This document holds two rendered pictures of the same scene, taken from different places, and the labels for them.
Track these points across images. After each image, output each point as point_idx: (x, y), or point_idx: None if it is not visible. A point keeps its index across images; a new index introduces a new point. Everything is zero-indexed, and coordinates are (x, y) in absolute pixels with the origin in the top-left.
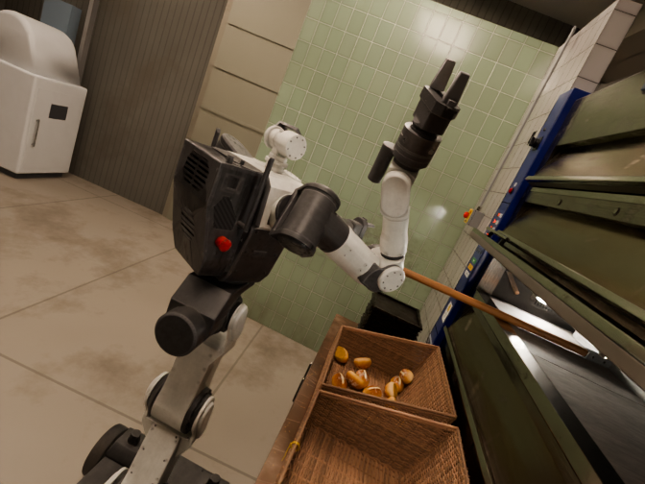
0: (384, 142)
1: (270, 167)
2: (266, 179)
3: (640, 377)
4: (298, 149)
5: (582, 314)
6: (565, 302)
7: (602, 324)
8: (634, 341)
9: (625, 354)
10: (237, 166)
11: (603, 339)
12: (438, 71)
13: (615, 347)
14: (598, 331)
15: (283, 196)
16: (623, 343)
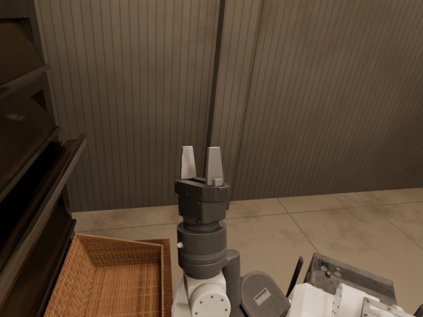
0: (238, 251)
1: (297, 262)
2: (294, 270)
3: (48, 209)
4: (337, 303)
5: (16, 256)
6: (1, 282)
7: (26, 235)
8: (36, 212)
9: (41, 217)
10: (316, 265)
11: (33, 232)
12: (221, 163)
13: (38, 223)
14: (29, 237)
15: (288, 299)
16: (37, 219)
